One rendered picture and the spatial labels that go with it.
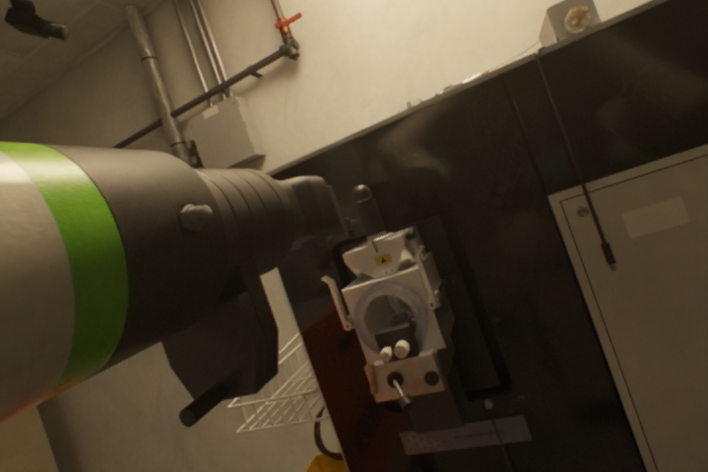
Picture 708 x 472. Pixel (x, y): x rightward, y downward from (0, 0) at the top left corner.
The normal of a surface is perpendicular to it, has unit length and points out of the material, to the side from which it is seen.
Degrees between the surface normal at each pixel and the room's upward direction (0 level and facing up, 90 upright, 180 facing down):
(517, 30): 90
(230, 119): 90
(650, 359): 90
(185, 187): 72
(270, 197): 79
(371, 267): 90
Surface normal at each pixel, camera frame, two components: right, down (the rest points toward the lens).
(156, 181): 0.65, -0.71
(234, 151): -0.32, 0.10
